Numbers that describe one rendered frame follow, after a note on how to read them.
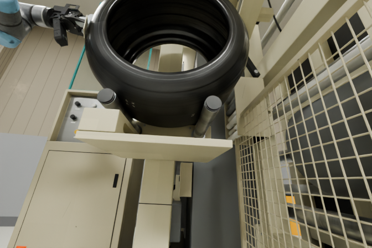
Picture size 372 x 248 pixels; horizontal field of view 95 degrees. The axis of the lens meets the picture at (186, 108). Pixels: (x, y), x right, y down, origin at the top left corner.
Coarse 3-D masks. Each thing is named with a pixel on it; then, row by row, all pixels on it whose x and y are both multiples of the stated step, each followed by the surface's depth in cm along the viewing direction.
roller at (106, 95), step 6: (102, 90) 44; (108, 90) 44; (102, 96) 44; (108, 96) 44; (114, 96) 44; (102, 102) 43; (108, 102) 43; (114, 102) 45; (120, 102) 49; (108, 108) 46; (114, 108) 47; (120, 108) 49; (126, 114) 55; (132, 120) 62; (138, 132) 73
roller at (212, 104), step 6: (210, 96) 45; (216, 96) 46; (204, 102) 46; (210, 102) 44; (216, 102) 45; (204, 108) 46; (210, 108) 44; (216, 108) 44; (204, 114) 48; (210, 114) 46; (216, 114) 48; (198, 120) 58; (204, 120) 52; (210, 120) 51; (198, 126) 60; (204, 126) 56; (198, 132) 65; (204, 132) 64
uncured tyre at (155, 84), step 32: (128, 0) 60; (160, 0) 74; (192, 0) 73; (224, 0) 60; (96, 32) 51; (128, 32) 78; (160, 32) 86; (192, 32) 86; (224, 32) 74; (96, 64) 49; (128, 64) 47; (224, 64) 49; (128, 96) 47; (160, 96) 46; (192, 96) 47; (224, 96) 55
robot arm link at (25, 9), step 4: (20, 4) 64; (24, 4) 64; (28, 4) 65; (32, 4) 65; (20, 8) 64; (24, 8) 64; (28, 8) 64; (20, 12) 63; (24, 12) 64; (28, 12) 64; (24, 16) 64; (28, 16) 64; (28, 20) 65; (32, 20) 65; (32, 24) 67; (36, 24) 67
